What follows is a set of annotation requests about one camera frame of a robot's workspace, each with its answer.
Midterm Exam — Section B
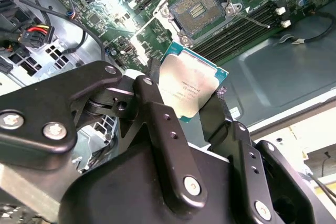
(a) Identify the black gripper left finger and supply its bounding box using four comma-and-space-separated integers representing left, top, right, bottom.
0, 57, 208, 213

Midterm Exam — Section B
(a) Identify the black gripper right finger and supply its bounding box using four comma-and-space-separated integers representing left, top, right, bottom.
199, 87, 320, 224

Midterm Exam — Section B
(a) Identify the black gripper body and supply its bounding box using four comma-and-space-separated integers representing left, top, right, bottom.
59, 145, 253, 224

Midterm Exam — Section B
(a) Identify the silver CPU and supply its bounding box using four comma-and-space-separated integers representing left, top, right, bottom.
157, 40, 228, 124

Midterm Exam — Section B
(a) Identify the metal socket cover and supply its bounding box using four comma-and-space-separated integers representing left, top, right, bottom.
130, 1, 184, 61

